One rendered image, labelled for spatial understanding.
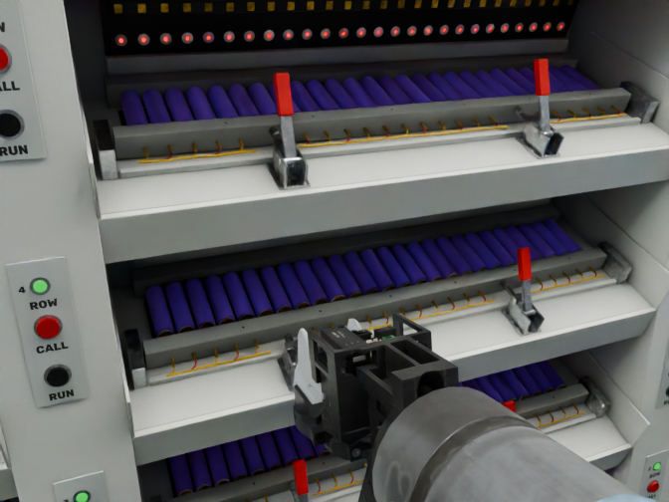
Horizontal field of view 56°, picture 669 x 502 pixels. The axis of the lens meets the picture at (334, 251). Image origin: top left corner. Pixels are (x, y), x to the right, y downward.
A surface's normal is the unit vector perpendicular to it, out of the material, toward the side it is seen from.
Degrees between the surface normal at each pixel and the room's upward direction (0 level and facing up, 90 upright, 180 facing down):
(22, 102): 90
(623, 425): 90
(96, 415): 90
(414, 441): 40
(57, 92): 90
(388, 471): 72
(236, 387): 21
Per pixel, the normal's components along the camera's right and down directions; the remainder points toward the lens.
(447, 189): 0.36, 0.63
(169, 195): 0.12, -0.76
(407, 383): 0.37, 0.17
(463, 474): -0.63, -0.67
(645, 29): -0.92, 0.15
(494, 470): -0.44, -0.84
